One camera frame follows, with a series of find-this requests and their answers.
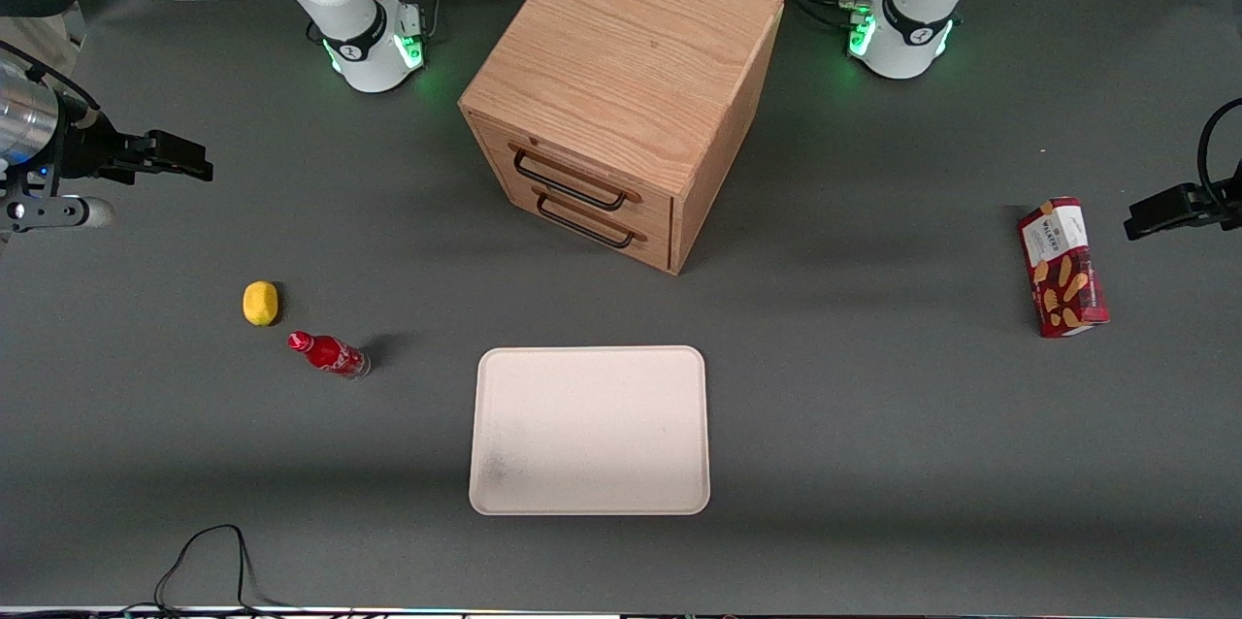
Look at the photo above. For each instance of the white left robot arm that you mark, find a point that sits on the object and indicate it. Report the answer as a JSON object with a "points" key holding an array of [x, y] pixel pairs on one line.
{"points": [[917, 8]]}

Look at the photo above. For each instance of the wooden drawer cabinet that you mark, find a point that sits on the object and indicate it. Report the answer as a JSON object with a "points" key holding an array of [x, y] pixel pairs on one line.
{"points": [[621, 47]]}

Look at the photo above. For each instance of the wooden drawer front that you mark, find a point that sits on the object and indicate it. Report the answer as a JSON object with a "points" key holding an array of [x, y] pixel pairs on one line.
{"points": [[602, 231], [592, 175]]}

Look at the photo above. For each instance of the yellow lemon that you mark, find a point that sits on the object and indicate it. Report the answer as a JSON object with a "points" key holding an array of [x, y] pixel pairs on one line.
{"points": [[260, 303]]}

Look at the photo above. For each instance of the cream plastic tray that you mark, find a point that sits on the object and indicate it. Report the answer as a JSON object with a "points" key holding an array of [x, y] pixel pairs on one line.
{"points": [[590, 430]]}

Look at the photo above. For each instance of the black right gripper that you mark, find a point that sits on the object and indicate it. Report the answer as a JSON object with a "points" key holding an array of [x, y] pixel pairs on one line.
{"points": [[89, 156]]}

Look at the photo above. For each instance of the red shortbread cookie box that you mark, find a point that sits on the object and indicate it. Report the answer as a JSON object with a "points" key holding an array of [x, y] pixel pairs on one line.
{"points": [[1063, 268]]}

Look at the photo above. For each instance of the red coke bottle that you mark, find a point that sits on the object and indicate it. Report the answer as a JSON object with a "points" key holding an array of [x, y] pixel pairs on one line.
{"points": [[330, 355]]}

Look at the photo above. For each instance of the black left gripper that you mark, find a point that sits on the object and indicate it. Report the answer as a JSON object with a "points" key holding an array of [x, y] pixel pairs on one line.
{"points": [[1195, 203]]}

